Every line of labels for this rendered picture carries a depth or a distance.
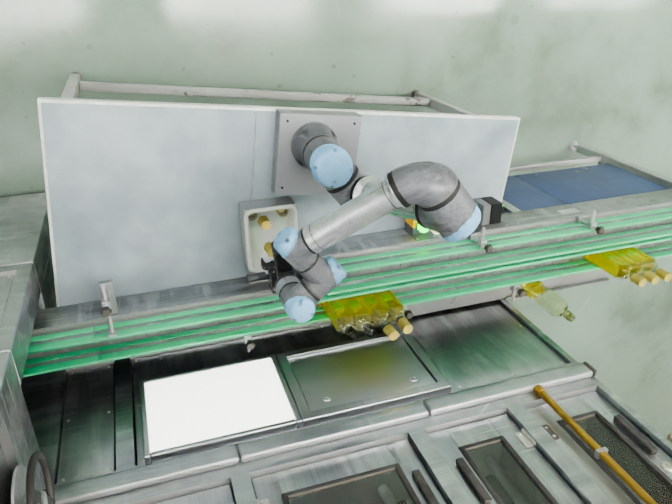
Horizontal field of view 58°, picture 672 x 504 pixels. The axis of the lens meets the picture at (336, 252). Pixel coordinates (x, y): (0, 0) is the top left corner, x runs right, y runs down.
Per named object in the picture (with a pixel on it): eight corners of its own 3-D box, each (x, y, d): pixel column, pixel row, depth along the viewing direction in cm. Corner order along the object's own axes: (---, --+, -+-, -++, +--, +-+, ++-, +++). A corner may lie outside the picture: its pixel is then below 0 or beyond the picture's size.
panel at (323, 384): (140, 388, 189) (145, 466, 160) (138, 380, 188) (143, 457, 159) (405, 334, 214) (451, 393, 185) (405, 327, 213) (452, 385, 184)
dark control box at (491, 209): (470, 217, 230) (481, 226, 223) (472, 198, 227) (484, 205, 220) (489, 214, 233) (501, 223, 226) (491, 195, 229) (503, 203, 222)
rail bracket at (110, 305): (104, 308, 195) (104, 346, 176) (95, 261, 188) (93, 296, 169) (120, 305, 196) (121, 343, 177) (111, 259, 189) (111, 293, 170)
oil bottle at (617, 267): (582, 257, 240) (634, 291, 216) (584, 245, 237) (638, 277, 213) (594, 255, 241) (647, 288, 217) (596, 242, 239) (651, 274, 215)
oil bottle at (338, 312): (319, 304, 209) (339, 337, 191) (319, 290, 207) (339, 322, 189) (335, 301, 211) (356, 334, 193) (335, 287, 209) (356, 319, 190)
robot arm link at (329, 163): (325, 127, 181) (338, 141, 169) (351, 159, 188) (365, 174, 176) (295, 154, 182) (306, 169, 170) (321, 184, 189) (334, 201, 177)
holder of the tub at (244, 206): (245, 275, 210) (249, 286, 204) (238, 201, 198) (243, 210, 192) (293, 268, 215) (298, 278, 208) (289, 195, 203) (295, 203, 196)
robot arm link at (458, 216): (340, 160, 188) (467, 173, 144) (367, 192, 196) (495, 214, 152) (317, 188, 186) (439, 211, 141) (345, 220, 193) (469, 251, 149)
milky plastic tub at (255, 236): (243, 262, 208) (248, 274, 200) (238, 201, 198) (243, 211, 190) (293, 255, 212) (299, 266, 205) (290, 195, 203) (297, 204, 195)
